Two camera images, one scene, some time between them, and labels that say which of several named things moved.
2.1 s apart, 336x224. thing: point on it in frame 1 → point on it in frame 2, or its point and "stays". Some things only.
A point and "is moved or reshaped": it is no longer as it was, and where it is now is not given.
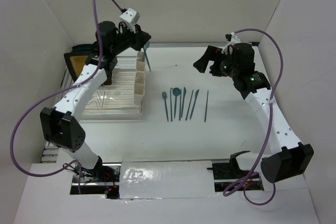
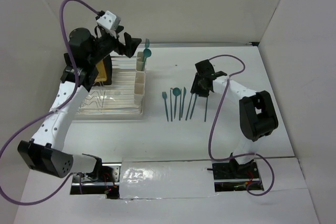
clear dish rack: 117,100 stays
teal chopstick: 206,105 stays
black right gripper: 211,54 → 195,88
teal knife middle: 185,92 stays
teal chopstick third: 189,105 stays
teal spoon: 147,44 is moved or reshaped
